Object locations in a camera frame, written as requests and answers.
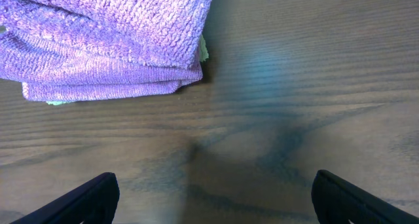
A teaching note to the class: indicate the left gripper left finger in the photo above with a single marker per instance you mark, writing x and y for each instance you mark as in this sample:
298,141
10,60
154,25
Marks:
94,202

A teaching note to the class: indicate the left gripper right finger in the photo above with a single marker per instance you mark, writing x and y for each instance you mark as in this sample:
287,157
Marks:
337,201

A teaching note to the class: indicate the folded purple cloth stack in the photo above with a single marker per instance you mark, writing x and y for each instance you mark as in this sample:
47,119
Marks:
90,42

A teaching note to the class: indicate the green cloth under purple stack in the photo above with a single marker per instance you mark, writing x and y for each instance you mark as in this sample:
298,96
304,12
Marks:
57,95

